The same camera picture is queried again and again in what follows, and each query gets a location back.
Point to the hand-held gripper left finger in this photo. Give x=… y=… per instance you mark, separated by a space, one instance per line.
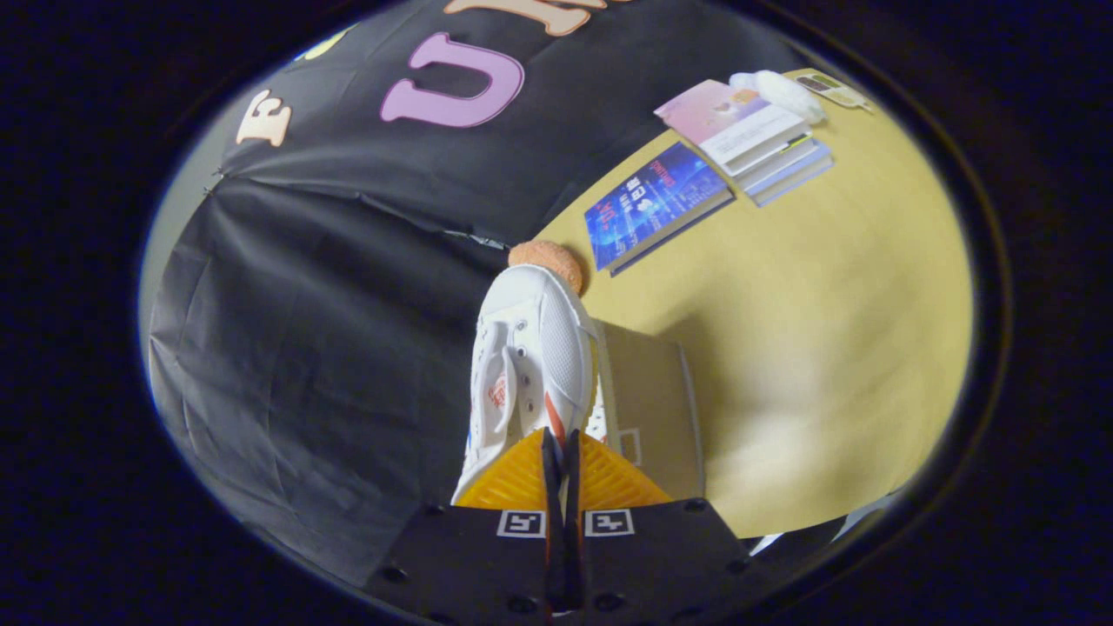
x=469 y=565

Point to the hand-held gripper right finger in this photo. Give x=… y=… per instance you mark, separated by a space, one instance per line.
x=652 y=565

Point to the light blue book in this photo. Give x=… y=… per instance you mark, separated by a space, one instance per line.
x=800 y=183

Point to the small white fluffy puff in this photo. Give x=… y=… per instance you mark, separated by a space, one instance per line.
x=742 y=81

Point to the white book with green tab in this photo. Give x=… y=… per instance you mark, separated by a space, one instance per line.
x=787 y=165

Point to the orange sponge ball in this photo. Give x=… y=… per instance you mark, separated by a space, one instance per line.
x=552 y=255

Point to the pink cover book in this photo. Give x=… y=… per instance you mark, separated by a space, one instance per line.
x=722 y=113

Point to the blue cover book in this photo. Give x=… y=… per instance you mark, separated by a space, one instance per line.
x=656 y=204

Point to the beige fabric storage box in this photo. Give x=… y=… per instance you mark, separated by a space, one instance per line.
x=652 y=391

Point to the small cream palette tray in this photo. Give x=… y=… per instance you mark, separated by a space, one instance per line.
x=830 y=89

